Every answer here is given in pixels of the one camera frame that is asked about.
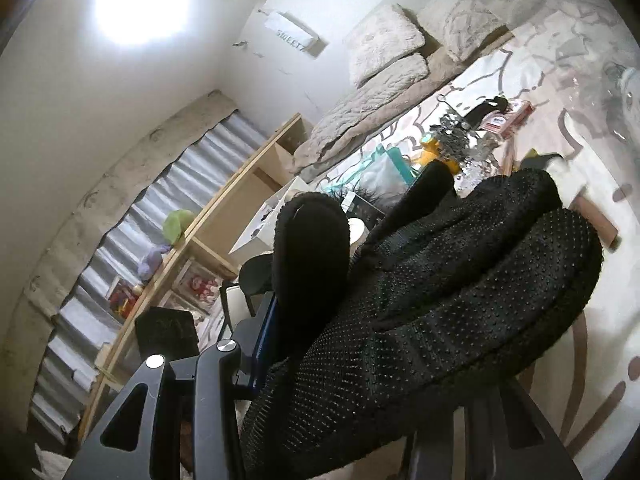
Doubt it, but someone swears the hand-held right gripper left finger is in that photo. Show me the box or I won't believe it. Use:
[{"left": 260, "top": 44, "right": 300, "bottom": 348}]
[{"left": 64, "top": 290, "right": 281, "bottom": 480}]

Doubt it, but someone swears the beige printed valance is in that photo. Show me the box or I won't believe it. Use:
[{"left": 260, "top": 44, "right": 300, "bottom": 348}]
[{"left": 0, "top": 89, "right": 239, "bottom": 433}]

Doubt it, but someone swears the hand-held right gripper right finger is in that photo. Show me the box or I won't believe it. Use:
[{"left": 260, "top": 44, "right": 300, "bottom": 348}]
[{"left": 404, "top": 376, "right": 587, "bottom": 480}]

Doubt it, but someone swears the beige blanket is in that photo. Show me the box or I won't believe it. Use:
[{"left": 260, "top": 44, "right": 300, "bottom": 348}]
[{"left": 291, "top": 24, "right": 517, "bottom": 177}]

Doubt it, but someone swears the clear box with red dolls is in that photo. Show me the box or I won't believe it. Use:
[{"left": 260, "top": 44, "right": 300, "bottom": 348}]
[{"left": 171, "top": 259, "right": 222, "bottom": 307}]

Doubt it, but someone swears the clear plastic storage container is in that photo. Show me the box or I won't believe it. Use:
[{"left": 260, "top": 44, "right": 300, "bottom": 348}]
[{"left": 542, "top": 0, "right": 640, "bottom": 198}]

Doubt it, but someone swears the grey curtain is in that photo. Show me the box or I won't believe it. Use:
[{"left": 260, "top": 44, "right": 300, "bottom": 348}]
[{"left": 29, "top": 109, "right": 272, "bottom": 442}]

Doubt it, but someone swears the brown wooden block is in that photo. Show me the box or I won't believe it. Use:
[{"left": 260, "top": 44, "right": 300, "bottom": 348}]
[{"left": 574, "top": 194, "right": 622, "bottom": 252}]

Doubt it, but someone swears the long quilted pillow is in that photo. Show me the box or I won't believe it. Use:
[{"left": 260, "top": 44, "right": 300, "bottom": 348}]
[{"left": 291, "top": 53, "right": 432, "bottom": 177}]

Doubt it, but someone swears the black dotted glove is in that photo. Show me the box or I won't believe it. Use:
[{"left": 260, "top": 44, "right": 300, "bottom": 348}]
[{"left": 240, "top": 192, "right": 604, "bottom": 480}]

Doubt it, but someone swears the purple plush toy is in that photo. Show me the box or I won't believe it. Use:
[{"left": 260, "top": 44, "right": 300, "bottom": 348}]
[{"left": 138, "top": 244, "right": 169, "bottom": 282}]

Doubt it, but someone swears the black fuzzy slipper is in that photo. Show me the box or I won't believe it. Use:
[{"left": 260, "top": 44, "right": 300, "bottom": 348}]
[{"left": 350, "top": 162, "right": 564, "bottom": 311}]

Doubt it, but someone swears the fluffy square pillow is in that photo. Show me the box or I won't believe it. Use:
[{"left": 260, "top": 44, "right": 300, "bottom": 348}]
[{"left": 344, "top": 3, "right": 427, "bottom": 87}]

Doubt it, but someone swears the green plush toy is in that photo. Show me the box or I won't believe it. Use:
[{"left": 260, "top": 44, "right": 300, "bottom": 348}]
[{"left": 163, "top": 209, "right": 197, "bottom": 246}]

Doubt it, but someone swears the small yellow bottle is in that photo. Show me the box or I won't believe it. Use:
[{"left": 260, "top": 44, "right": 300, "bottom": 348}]
[{"left": 419, "top": 134, "right": 457, "bottom": 173}]

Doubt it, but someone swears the large quilted pillow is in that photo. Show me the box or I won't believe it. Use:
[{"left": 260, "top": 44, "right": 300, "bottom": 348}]
[{"left": 443, "top": 0, "right": 507, "bottom": 64}]

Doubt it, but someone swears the teal wipes packet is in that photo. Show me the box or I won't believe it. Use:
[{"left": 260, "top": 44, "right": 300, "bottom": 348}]
[{"left": 322, "top": 144, "right": 422, "bottom": 198}]

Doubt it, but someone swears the colourful card box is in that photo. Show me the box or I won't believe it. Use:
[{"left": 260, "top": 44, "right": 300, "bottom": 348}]
[{"left": 479, "top": 99, "right": 534, "bottom": 142}]

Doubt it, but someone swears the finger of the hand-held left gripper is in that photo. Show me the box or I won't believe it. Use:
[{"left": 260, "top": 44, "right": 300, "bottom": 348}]
[{"left": 134, "top": 306, "right": 199, "bottom": 362}]

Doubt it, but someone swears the white cardboard box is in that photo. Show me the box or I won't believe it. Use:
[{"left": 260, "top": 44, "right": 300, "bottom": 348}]
[{"left": 229, "top": 176, "right": 327, "bottom": 272}]

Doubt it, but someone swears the sequin pouch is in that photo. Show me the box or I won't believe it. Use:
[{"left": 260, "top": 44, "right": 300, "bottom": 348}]
[{"left": 429, "top": 109, "right": 497, "bottom": 183}]

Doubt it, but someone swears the wooden shelf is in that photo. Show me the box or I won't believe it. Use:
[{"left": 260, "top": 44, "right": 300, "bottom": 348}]
[{"left": 76, "top": 112, "right": 314, "bottom": 457}]

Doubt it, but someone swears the white lidded jar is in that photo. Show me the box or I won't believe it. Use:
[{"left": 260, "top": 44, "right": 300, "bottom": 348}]
[{"left": 347, "top": 217, "right": 372, "bottom": 257}]

